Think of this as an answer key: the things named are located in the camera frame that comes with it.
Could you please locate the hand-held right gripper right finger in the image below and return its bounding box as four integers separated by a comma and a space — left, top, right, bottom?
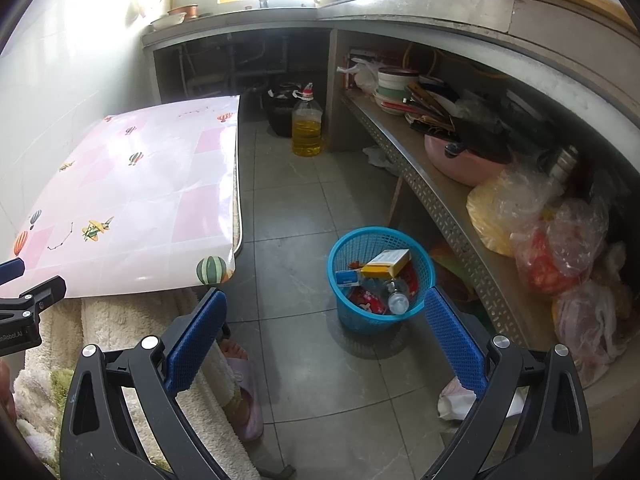
422, 285, 593, 480

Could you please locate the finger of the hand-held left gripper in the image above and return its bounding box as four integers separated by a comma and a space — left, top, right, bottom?
0, 275, 67, 311
0, 257, 26, 286

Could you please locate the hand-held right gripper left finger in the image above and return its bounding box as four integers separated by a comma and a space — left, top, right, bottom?
60, 287, 231, 480

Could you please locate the green label plastic bottle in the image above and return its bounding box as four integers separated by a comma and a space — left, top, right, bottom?
381, 277, 411, 316

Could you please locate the blue plastic basket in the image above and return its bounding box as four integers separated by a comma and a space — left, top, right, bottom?
327, 226, 437, 336

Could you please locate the yellow and white cardboard box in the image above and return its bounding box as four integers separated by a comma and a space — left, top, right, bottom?
360, 249, 412, 279

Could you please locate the pink slipper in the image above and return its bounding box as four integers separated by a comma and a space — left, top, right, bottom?
220, 340, 265, 442

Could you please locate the red plastic bag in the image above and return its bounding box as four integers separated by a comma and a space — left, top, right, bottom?
515, 200, 608, 301

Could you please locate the yellow plastic bag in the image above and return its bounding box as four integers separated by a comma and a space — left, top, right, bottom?
466, 167, 551, 258

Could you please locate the perforated metal shelf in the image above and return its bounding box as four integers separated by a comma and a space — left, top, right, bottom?
340, 92, 571, 351

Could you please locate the clear plastic bag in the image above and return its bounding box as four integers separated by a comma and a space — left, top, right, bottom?
552, 280, 631, 366

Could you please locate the pink basin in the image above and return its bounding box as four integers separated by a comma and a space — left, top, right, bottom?
424, 132, 516, 186

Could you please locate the white crumpled paper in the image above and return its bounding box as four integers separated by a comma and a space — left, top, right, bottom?
362, 145, 398, 176

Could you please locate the cooking oil bottle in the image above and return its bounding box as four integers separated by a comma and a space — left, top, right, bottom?
291, 81, 324, 158

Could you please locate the black jar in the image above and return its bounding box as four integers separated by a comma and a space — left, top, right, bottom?
265, 81, 301, 138

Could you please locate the stack of bowls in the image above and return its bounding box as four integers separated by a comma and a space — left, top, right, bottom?
375, 66, 421, 116

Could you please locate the white plastic bag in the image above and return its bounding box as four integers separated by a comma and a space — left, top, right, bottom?
340, 57, 381, 93

